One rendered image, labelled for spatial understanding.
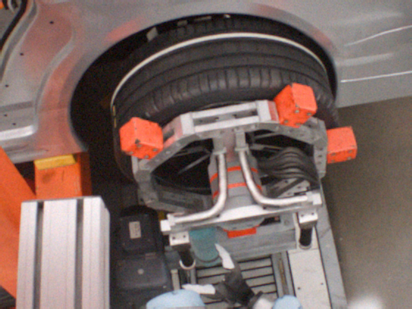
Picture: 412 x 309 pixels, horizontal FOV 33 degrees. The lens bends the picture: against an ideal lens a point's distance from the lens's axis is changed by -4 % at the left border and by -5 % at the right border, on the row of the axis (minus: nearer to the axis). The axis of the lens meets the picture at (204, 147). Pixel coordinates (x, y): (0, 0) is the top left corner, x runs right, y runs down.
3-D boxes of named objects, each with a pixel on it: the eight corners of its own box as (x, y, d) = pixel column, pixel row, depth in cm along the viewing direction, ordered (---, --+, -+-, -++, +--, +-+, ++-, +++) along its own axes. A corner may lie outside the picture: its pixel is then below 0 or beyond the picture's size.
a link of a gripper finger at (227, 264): (215, 249, 204) (225, 278, 199) (213, 242, 199) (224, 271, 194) (226, 246, 204) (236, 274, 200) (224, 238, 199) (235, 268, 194)
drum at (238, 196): (255, 162, 215) (253, 138, 203) (268, 227, 205) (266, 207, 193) (208, 170, 216) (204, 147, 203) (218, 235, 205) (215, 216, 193)
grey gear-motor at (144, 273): (168, 213, 287) (154, 173, 256) (182, 313, 267) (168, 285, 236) (123, 220, 287) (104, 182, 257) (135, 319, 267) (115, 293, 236)
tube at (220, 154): (226, 153, 195) (224, 133, 186) (238, 218, 186) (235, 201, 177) (162, 164, 196) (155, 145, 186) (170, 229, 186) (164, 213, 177)
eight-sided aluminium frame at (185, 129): (318, 180, 233) (326, 88, 185) (322, 199, 229) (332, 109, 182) (152, 209, 234) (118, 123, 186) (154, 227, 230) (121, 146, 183)
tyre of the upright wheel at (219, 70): (220, -19, 181) (66, 101, 218) (235, 53, 170) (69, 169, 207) (361, 68, 225) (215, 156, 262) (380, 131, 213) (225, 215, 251)
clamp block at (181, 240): (187, 218, 196) (185, 210, 191) (191, 249, 191) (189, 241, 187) (168, 221, 196) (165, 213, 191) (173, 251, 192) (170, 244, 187)
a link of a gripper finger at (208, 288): (184, 300, 197) (217, 299, 197) (182, 294, 192) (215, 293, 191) (185, 290, 199) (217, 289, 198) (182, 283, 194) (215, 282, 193)
